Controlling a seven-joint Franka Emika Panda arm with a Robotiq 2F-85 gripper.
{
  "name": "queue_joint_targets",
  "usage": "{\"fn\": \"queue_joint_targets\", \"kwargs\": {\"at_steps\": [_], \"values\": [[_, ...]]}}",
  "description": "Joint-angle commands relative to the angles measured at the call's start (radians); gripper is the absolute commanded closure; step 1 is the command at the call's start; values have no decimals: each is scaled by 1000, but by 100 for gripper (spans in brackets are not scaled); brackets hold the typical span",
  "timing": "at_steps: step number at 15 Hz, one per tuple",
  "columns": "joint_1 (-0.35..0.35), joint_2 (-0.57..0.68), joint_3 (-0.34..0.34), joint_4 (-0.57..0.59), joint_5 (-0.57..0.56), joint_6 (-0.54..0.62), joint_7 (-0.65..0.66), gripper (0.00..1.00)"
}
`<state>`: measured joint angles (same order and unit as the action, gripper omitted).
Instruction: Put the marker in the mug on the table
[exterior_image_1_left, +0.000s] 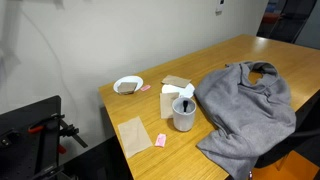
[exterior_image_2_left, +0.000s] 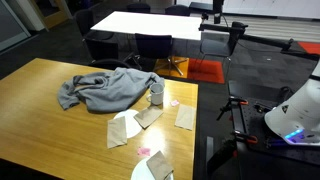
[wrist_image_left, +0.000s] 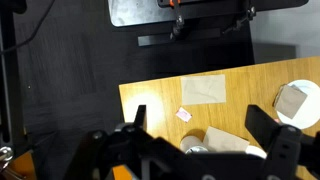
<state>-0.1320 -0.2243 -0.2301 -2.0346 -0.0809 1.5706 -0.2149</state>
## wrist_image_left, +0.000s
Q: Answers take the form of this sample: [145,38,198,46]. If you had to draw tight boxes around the white plate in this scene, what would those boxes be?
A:
[245,145,268,160]
[275,79,320,131]

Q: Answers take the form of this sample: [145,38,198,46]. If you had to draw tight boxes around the robot mounting base plate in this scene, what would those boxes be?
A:
[107,0,310,28]

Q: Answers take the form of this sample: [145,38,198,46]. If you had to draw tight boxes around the black metal frame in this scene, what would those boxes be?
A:
[0,0,29,158]

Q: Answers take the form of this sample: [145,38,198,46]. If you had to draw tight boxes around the brown paper napkin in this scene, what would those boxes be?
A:
[202,125,251,154]
[272,84,308,120]
[180,74,227,106]

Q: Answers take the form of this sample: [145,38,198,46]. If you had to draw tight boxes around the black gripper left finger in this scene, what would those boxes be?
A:
[64,104,201,180]

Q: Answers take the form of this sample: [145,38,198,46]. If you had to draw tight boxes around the chrome metal fitting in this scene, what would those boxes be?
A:
[0,145,15,173]

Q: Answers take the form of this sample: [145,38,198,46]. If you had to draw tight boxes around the black cable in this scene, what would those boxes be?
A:
[0,0,57,55]

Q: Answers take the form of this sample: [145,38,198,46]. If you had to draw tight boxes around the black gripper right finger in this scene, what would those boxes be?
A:
[244,104,320,180]

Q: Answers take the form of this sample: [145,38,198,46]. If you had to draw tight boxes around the pink sugar packet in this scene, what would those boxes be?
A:
[175,106,193,123]

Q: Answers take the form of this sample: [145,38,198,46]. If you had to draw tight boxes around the flat metal bar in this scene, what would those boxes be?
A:
[137,27,223,48]

